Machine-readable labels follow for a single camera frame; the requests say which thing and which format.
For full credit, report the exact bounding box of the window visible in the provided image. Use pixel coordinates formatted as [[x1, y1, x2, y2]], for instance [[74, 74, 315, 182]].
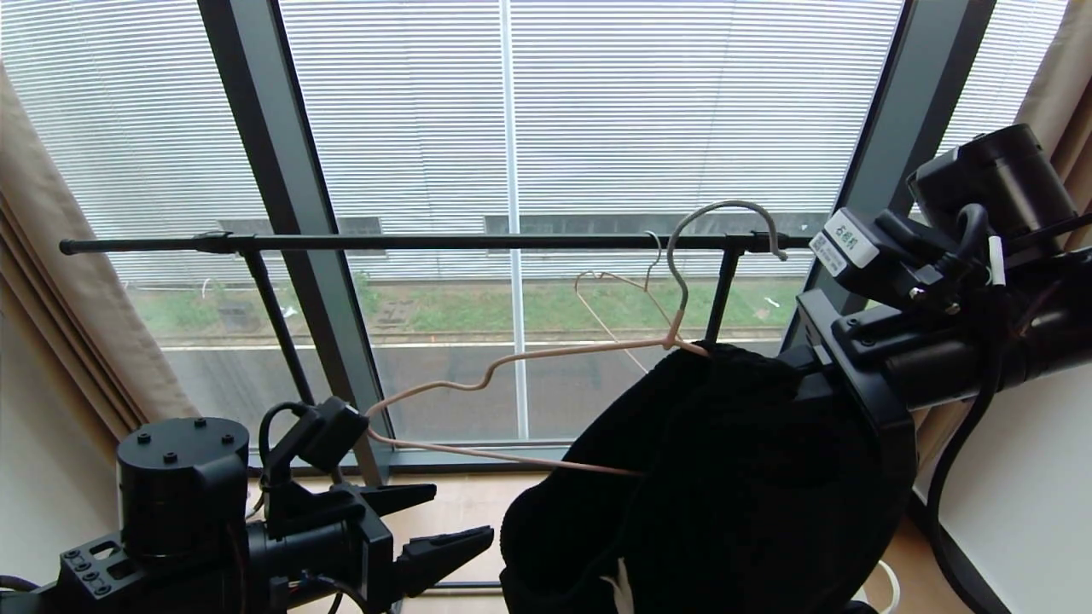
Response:
[[0, 0, 1072, 470]]

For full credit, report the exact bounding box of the white laundry basket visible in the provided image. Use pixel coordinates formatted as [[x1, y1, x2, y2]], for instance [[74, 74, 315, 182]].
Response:
[[853, 559, 903, 614]]

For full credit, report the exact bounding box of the black cable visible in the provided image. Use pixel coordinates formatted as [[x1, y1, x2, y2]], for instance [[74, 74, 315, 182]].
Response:
[[258, 401, 310, 466], [924, 324, 1020, 614]]

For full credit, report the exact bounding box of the pink clothes hanger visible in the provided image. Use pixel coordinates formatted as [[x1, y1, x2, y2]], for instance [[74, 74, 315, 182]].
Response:
[[573, 230, 694, 376], [365, 200, 790, 478]]

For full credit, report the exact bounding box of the black garment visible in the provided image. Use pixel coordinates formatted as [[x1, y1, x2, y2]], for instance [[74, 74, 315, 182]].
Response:
[[499, 341, 921, 614]]

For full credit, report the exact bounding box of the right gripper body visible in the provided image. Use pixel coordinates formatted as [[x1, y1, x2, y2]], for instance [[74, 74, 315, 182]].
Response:
[[793, 288, 1023, 514]]

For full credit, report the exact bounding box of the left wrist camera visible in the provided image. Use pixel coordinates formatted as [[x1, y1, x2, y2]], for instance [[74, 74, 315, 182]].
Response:
[[258, 397, 371, 513]]

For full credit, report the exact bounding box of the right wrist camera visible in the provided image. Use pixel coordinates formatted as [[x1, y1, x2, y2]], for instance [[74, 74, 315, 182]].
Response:
[[808, 207, 995, 318]]

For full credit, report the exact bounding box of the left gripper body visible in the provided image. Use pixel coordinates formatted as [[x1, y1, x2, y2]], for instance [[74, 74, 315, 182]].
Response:
[[247, 484, 402, 614]]

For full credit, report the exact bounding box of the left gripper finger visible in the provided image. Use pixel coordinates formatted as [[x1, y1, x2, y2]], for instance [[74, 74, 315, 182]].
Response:
[[360, 483, 439, 518], [398, 525, 497, 599]]

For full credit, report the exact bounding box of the black clothes rack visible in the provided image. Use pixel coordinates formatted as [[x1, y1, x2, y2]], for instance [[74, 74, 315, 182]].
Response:
[[58, 230, 816, 594]]

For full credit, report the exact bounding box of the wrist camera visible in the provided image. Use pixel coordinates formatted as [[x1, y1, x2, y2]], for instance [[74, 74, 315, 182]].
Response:
[[258, 397, 371, 513], [808, 207, 995, 318]]

